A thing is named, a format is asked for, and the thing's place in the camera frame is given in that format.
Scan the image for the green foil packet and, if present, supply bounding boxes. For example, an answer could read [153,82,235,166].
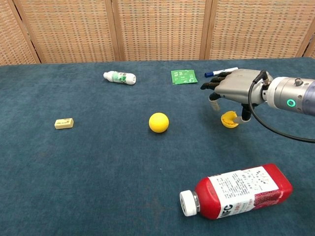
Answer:
[170,69,198,85]

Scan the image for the blue cap whiteboard marker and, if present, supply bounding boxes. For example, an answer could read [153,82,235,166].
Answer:
[204,66,239,78]

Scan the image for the small white green-label bottle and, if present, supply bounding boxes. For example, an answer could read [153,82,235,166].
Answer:
[103,70,137,86]

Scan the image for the yellow foam ball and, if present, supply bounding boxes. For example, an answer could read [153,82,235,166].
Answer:
[148,112,170,134]

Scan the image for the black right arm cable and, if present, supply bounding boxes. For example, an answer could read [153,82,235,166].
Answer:
[248,70,315,144]

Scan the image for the red juice bottle white cap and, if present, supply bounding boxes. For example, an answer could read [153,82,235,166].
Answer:
[179,163,294,220]

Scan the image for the yellow scalloped round cup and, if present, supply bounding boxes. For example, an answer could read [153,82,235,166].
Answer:
[220,111,240,129]

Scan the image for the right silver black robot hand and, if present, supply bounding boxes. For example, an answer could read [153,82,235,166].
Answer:
[200,69,273,123]

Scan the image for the woven bamboo folding screen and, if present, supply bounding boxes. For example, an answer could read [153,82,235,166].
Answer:
[0,0,315,66]

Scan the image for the beige rectangular eraser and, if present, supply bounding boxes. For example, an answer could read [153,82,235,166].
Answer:
[54,118,74,130]

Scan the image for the blue carpet table cover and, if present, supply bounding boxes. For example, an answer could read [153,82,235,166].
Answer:
[0,57,315,236]

